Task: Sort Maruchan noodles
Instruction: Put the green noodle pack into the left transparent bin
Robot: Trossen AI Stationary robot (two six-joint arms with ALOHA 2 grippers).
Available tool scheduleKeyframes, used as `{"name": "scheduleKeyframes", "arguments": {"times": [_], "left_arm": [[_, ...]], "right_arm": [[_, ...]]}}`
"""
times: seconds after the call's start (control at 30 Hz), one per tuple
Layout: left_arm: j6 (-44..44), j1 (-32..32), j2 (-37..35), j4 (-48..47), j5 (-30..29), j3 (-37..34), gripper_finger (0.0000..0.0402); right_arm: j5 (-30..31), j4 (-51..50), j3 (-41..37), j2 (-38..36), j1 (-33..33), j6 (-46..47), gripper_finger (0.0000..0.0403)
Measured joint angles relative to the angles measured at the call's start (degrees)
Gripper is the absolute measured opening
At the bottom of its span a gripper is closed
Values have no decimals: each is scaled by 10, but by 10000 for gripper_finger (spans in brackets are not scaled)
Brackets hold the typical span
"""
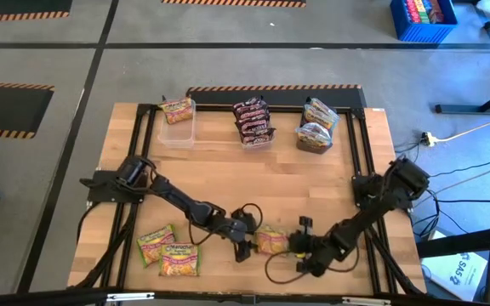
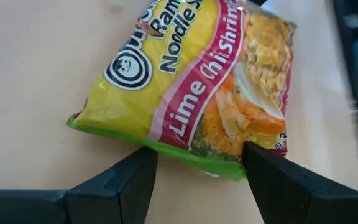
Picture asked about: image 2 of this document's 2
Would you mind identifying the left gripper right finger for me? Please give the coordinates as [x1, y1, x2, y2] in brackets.
[242, 141, 358, 224]

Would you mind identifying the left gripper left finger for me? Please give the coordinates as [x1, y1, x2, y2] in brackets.
[65, 146, 159, 224]

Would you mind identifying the green-edged Lime Chili ramen pack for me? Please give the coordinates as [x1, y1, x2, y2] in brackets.
[66, 0, 298, 182]

